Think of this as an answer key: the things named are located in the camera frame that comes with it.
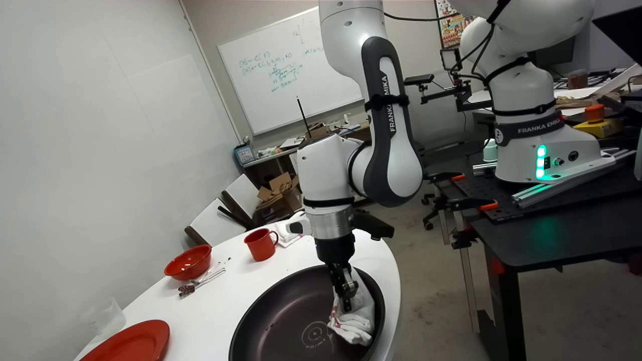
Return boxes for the clear plastic cup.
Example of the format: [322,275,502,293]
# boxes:
[83,297,129,340]

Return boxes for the yellow emergency stop box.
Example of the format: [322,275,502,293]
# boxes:
[573,103,629,142]

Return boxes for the red mug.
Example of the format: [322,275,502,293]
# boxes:
[243,227,280,264]

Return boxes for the black desk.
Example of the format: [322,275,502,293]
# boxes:
[438,148,642,361]

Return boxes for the black clamp orange handle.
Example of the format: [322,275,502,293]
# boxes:
[448,171,483,247]
[451,199,504,337]

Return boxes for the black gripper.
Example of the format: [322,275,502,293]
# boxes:
[313,235,361,314]

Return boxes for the black office chair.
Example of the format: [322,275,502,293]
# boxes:
[419,137,470,233]

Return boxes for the white cloth red stripe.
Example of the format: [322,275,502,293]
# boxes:
[325,268,378,349]

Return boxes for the red plate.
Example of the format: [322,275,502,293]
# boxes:
[78,320,173,361]

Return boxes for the blue plastic crate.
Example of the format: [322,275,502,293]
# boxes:
[231,140,259,169]

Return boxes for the small white bottle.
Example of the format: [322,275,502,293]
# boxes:
[482,137,502,167]

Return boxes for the wooden shelf unit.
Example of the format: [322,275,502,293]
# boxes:
[302,118,371,146]

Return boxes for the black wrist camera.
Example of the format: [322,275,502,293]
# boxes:
[352,207,398,242]

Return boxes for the folded white cloth stack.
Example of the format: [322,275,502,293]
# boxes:
[277,224,308,249]

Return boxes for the aluminium rail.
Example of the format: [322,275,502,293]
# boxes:
[510,148,638,207]

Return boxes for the wooden chair white cushions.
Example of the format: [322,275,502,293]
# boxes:
[183,171,265,249]

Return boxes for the whiteboard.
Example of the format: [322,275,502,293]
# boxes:
[216,7,368,137]

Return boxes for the brown cardboard box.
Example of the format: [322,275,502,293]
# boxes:
[254,171,302,218]

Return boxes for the red bowl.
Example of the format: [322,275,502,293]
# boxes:
[162,243,215,283]

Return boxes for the black monitor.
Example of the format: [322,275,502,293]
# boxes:
[590,5,642,69]

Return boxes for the large dark round basin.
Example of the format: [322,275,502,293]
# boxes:
[229,264,389,361]

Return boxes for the colourful wall poster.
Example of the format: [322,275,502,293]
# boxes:
[433,0,470,52]

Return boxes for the round white pedestal table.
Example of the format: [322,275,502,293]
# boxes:
[72,216,404,361]

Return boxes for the white paper stack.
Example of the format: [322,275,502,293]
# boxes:
[551,62,642,109]

